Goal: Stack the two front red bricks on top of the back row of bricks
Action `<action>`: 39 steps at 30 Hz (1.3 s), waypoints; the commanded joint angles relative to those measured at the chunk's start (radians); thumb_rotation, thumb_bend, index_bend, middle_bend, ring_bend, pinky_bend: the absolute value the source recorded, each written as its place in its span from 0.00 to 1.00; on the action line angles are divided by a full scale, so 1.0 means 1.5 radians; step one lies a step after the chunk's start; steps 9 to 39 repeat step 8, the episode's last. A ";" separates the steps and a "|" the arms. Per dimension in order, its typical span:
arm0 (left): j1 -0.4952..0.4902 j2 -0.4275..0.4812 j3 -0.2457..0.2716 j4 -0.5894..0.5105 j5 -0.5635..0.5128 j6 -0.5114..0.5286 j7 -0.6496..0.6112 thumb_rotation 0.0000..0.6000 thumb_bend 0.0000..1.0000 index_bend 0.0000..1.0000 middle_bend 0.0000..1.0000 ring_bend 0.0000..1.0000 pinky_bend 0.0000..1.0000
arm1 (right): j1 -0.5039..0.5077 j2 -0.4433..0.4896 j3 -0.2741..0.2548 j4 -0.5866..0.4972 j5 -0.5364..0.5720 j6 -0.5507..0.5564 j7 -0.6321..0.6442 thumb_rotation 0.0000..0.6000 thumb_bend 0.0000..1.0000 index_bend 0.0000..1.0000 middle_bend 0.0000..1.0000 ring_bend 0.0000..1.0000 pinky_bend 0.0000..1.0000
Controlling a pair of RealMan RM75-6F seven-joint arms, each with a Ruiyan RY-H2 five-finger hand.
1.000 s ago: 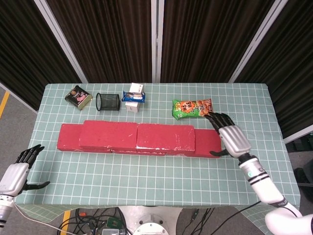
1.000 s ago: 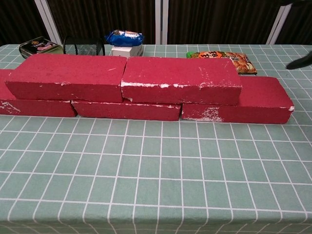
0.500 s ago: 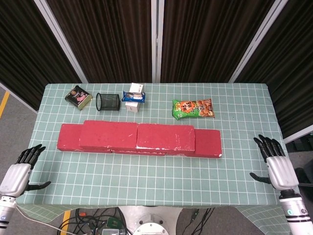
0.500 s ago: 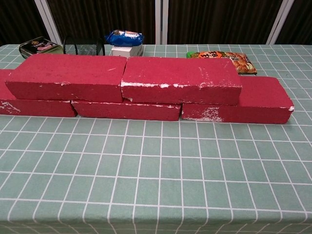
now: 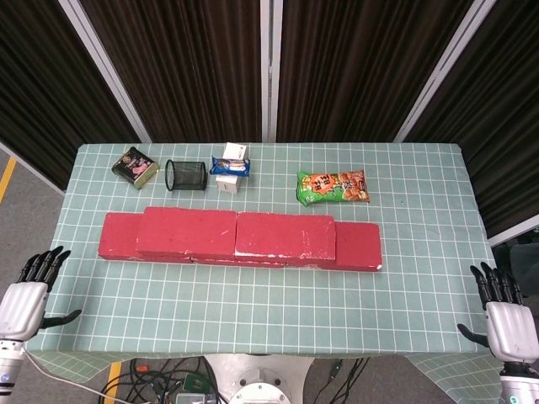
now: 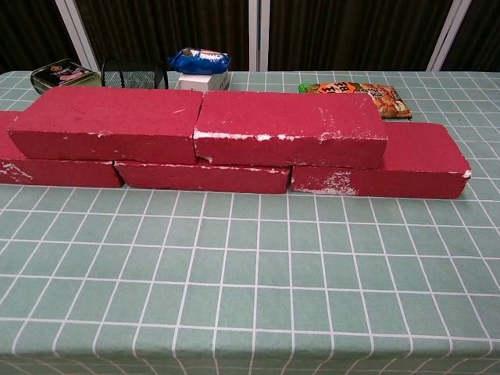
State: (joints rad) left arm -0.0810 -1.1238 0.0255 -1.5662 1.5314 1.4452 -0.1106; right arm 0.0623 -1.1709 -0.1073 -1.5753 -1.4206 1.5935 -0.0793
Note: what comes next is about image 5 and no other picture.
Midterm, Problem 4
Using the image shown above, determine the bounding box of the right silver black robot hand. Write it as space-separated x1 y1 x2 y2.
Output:
457 261 534 365

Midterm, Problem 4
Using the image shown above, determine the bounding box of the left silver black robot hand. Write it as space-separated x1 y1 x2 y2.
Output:
0 246 83 340

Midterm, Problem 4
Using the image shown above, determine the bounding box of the red brick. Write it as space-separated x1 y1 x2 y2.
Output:
189 255 287 269
97 212 193 263
234 212 338 260
135 206 237 261
284 221 383 273

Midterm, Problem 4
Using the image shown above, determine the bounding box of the green checked tablecloth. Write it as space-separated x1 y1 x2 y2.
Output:
20 142 520 404

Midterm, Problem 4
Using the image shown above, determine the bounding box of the black luncheon meat can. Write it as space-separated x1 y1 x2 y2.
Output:
111 146 161 190

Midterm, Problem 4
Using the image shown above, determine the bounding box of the green circuit board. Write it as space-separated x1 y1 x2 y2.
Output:
184 375 211 392

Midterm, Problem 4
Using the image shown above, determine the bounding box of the dark ribbed partition panel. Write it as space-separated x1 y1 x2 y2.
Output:
403 0 539 239
79 0 263 144
0 0 142 190
275 0 475 143

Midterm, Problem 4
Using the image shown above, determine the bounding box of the black mesh pen holder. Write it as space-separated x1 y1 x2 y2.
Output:
164 158 208 193

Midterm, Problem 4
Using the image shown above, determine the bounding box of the green orange snack bag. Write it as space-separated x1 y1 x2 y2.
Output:
296 168 371 209

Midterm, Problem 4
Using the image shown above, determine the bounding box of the white carton box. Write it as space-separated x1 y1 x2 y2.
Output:
215 141 248 194

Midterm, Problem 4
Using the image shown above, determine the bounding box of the blue cookie packet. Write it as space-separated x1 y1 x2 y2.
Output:
209 156 252 178

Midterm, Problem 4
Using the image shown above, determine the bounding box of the white cable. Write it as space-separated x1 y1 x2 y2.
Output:
23 348 127 404

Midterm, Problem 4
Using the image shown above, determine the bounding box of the black cable bundle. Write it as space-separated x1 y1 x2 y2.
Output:
100 357 220 404
323 356 371 404

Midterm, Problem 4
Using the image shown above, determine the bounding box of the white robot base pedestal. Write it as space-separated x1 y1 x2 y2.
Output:
204 353 315 404

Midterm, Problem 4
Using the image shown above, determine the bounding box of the silver partition post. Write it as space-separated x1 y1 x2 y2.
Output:
393 0 498 143
259 0 284 143
57 0 152 144

